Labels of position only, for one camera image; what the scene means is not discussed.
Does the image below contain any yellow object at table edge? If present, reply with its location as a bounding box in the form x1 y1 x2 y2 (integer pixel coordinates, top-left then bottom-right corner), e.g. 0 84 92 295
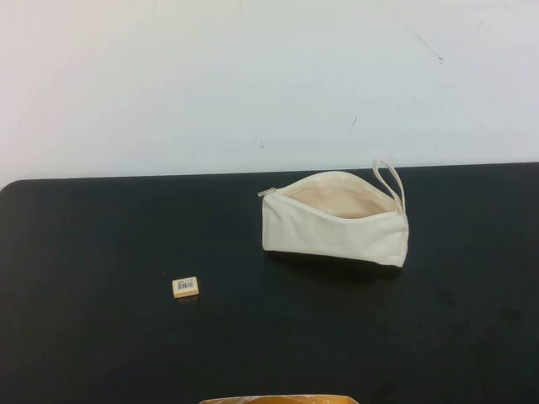
198 394 357 404

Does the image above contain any tan eraser with barcode label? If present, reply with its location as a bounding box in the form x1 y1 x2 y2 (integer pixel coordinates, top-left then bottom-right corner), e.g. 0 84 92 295
171 275 201 300

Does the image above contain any cream fabric pencil case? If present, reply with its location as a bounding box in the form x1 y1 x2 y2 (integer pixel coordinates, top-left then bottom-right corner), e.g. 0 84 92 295
257 157 410 268

